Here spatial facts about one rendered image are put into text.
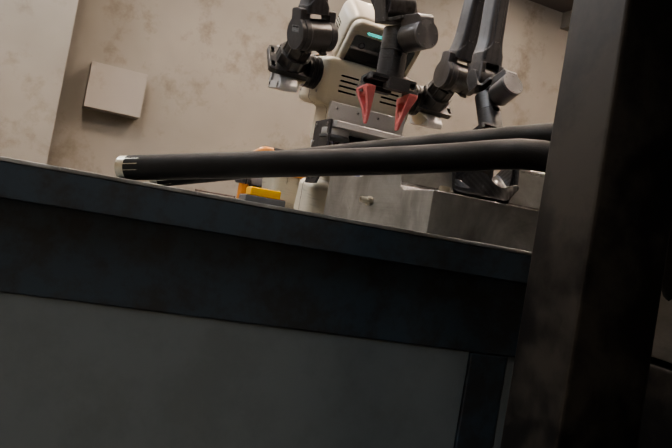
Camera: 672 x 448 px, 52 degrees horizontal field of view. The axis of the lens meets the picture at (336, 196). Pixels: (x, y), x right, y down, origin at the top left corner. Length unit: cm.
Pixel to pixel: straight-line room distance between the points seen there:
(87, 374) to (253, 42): 939
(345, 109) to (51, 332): 118
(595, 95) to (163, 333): 48
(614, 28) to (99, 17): 931
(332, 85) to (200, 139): 794
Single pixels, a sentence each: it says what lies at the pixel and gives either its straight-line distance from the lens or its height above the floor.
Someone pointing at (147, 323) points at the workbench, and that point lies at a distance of 74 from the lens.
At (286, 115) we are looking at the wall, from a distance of 1006.
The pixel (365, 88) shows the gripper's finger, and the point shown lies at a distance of 137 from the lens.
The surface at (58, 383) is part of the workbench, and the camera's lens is 75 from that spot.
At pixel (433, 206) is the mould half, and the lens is 92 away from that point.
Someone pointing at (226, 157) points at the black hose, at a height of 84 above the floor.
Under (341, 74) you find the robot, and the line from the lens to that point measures 179.
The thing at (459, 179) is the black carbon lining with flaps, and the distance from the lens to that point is 106.
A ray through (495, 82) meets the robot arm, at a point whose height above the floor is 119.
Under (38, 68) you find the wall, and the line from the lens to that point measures 828.
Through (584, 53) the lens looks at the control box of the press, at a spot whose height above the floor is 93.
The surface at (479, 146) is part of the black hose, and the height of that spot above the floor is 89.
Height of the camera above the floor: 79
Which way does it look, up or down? 2 degrees up
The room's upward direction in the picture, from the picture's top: 10 degrees clockwise
